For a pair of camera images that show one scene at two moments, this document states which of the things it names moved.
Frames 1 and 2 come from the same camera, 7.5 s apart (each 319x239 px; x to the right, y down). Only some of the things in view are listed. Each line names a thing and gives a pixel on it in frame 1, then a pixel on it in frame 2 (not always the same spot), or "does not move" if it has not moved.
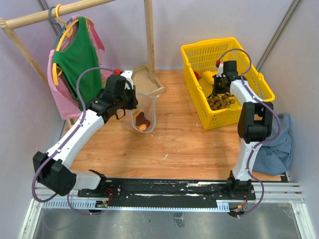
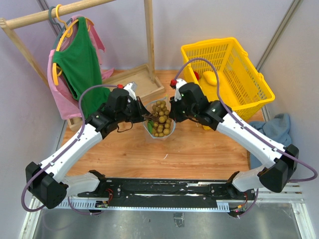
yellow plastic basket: [221, 77] does not move
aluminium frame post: [278, 34] does not move
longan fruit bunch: [217, 102] → [160, 117]
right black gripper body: [218, 86] → [180, 112]
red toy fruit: [197, 74] does not move
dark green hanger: [57, 24] does not move
